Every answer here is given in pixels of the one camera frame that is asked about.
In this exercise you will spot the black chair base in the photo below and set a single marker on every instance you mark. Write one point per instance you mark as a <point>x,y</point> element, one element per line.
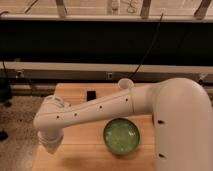
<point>5,96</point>

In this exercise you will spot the green bowl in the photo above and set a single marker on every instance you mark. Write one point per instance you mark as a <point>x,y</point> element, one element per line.
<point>121,136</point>

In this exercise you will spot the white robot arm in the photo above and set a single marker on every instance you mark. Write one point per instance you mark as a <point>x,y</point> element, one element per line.
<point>183,120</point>

